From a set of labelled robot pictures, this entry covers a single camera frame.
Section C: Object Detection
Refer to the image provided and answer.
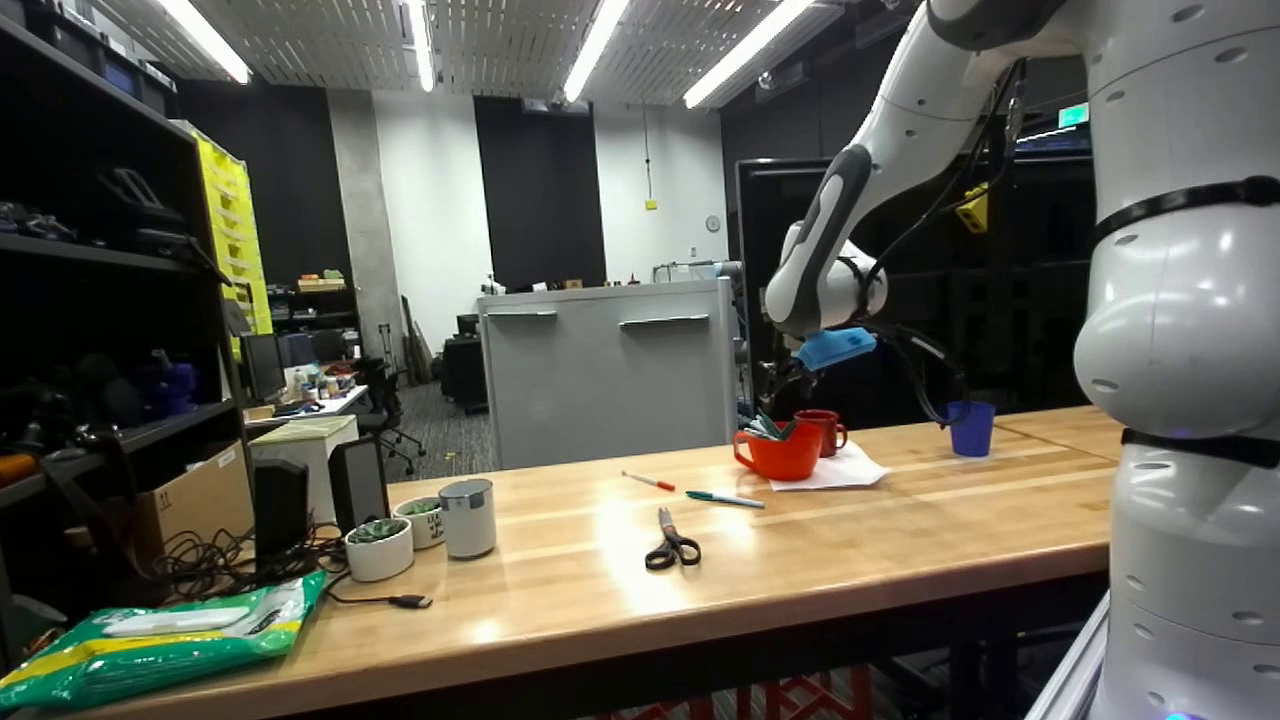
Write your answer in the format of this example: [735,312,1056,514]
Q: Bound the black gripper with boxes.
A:
[765,355,820,421]

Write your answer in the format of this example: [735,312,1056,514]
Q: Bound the big red mug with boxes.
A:
[730,407,842,485]

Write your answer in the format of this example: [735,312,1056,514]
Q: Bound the small dark red mug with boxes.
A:
[795,403,853,459]

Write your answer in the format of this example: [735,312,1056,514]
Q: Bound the white cylindrical mug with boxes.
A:
[437,475,500,562]

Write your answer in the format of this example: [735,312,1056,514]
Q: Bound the white paper sheet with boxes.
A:
[765,436,891,496]

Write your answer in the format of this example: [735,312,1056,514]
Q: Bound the green white marker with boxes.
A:
[684,485,768,514]

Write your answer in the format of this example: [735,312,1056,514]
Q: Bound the blue cup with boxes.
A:
[944,396,999,459]

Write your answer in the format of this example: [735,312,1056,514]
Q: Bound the black scissors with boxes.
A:
[644,503,705,574]

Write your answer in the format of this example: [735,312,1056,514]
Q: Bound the black office chair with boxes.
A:
[348,355,434,480]

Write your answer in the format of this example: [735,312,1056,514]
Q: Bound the black speaker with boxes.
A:
[254,457,318,581]
[329,436,391,535]

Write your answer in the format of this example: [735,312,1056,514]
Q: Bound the cardboard box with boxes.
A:
[130,439,259,567]

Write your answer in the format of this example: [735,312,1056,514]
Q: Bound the green wipes package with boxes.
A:
[0,567,342,715]

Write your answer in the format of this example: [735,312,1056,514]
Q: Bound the black storage shelf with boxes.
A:
[0,6,259,634]

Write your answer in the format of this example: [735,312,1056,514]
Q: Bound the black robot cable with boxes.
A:
[874,57,1032,432]

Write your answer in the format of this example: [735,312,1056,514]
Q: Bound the thin black cable with plug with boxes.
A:
[319,571,441,614]

